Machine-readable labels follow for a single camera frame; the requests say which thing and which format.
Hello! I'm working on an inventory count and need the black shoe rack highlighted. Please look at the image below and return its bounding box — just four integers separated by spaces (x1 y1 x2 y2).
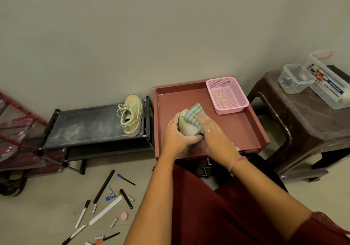
36 96 155 175

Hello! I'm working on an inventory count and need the pink plastic mesh basket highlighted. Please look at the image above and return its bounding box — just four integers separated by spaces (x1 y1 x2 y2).
206 76 250 115

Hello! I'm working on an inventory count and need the large clear labelled storage box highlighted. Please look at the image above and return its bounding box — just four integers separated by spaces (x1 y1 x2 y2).
305 49 350 110

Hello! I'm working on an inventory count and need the person's right hand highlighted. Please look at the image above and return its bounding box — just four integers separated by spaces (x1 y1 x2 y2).
194 113 242 164

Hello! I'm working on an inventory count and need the thick black marker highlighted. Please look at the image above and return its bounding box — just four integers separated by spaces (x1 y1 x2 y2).
119 189 134 210

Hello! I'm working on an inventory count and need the maroon dress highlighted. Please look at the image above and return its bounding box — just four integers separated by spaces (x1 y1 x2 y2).
171 153 350 245

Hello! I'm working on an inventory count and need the blue-capped thin pen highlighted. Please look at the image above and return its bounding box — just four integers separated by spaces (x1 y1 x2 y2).
117 174 136 186

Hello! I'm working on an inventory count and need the long white nail file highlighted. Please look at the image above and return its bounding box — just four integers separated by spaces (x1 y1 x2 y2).
89 195 123 226

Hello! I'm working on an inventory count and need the red tray table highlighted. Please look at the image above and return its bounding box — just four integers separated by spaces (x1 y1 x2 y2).
153 76 271 161

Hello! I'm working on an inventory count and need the orange and black pen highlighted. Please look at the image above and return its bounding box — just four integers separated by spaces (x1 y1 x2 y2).
94 232 121 245

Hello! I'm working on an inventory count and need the person's right forearm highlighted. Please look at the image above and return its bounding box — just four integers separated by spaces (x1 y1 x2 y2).
228 156 313 242

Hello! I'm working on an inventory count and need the pink wrist bracelet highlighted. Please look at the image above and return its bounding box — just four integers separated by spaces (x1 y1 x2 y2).
228 156 247 177

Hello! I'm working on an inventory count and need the green striped cleaning cloth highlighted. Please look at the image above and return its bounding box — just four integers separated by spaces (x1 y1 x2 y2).
183 103 240 152

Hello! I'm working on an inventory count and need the person's left forearm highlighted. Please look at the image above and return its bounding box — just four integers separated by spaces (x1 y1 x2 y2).
124 150 190 245

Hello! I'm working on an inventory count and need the small clear plastic container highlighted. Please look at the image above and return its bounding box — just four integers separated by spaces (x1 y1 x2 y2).
278 63 316 94

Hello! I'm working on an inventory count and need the person's left hand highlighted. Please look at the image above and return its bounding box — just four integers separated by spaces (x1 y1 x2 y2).
163 112 204 158

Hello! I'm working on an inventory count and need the pale yellow-green sneaker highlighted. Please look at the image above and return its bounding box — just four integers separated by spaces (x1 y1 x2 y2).
117 95 144 138
178 109 204 145

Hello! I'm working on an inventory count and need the red rack with plastic covers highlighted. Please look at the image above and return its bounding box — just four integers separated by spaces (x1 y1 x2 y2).
0 90 68 179

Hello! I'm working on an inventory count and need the long black nail file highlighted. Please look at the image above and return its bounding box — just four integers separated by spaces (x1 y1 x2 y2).
93 170 115 204

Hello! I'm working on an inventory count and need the brown plastic stool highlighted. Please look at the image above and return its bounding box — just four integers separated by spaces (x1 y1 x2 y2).
247 65 350 183

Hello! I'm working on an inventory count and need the white marker with black cap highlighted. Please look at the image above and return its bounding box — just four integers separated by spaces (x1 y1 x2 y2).
61 223 88 245
75 200 91 229

